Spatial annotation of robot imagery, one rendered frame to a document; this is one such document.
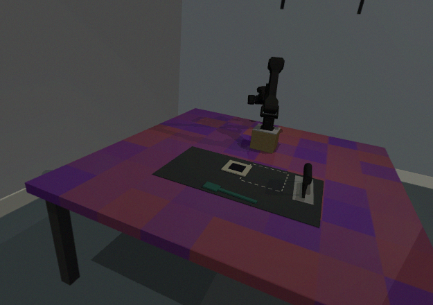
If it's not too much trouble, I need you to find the green small trowel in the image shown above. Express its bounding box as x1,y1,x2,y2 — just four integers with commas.
202,182,258,204

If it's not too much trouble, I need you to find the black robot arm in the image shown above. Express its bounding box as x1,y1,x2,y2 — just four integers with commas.
257,57,285,131

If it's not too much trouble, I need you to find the beige square tile with dark centre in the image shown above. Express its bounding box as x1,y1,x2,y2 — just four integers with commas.
221,160,252,177

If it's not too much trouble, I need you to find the black flat mat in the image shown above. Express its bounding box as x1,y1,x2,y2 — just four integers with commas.
153,146,324,227

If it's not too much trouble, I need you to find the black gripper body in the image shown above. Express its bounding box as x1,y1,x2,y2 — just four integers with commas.
248,95,264,105

